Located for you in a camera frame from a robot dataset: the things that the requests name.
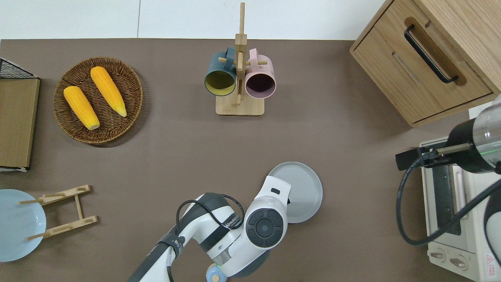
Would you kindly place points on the wooden board in basket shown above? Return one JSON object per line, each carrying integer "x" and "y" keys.
{"x": 17, "y": 121}

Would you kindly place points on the round wicker tray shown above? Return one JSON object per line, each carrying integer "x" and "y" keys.
{"x": 129, "y": 90}

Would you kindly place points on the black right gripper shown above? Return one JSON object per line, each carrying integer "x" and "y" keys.
{"x": 411, "y": 158}

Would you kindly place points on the long pointed corn cob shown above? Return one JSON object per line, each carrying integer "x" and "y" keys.
{"x": 107, "y": 90}

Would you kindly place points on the light blue plate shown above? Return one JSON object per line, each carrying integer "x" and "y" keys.
{"x": 17, "y": 231}

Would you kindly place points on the cream toaster oven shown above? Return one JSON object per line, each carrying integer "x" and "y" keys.
{"x": 454, "y": 250}

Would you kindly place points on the pink mug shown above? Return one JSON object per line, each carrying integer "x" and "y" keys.
{"x": 260, "y": 80}

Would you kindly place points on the wooden cabinet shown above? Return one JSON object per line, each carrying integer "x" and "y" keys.
{"x": 391, "y": 66}

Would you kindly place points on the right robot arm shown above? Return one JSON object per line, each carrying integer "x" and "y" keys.
{"x": 479, "y": 145}

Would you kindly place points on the wooden plate rack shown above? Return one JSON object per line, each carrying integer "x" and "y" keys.
{"x": 78, "y": 205}

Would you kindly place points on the wooden mug rack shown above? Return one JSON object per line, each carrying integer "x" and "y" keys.
{"x": 239, "y": 105}

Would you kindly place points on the gray round plate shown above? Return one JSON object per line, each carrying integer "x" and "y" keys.
{"x": 307, "y": 192}

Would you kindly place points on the dark teal mug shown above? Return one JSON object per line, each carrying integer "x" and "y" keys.
{"x": 219, "y": 74}

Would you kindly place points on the short blunt corn cob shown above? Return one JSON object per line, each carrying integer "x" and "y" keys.
{"x": 81, "y": 107}

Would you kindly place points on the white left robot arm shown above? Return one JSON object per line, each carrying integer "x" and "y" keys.
{"x": 235, "y": 235}

